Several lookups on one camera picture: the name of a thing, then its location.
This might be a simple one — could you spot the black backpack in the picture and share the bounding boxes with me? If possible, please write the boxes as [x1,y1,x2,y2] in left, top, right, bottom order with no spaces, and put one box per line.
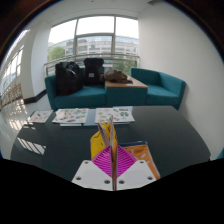
[82,57,105,86]

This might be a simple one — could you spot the teal two-seat sofa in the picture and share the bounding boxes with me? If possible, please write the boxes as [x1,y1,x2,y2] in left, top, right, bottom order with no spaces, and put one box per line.
[44,66,108,111]

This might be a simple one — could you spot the wooden-topped teal side table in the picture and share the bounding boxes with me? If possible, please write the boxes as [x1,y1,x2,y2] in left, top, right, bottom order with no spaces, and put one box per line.
[104,76,149,108]

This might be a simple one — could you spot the large black bag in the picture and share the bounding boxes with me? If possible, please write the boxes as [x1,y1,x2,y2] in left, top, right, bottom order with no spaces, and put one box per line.
[54,61,84,97]

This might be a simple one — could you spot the teal armchair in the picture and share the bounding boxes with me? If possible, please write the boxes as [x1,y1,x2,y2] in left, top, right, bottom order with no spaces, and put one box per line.
[129,67,187,111]

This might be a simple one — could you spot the brown bag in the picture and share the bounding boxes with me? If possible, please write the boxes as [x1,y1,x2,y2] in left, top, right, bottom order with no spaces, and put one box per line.
[103,68,134,84]

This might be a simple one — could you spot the metal window railing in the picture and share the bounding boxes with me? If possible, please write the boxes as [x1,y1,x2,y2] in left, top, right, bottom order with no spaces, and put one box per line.
[43,52,140,77]

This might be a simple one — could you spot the yellow and orange printed towel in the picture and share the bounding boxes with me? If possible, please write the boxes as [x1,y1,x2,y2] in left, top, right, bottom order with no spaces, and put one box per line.
[89,114,162,192]

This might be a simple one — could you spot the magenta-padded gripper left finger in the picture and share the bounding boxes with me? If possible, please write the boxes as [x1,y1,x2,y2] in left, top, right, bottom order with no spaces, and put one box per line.
[71,145,114,192]

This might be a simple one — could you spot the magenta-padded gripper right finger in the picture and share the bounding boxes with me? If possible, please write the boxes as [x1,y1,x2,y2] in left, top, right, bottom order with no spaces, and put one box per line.
[115,144,158,192]

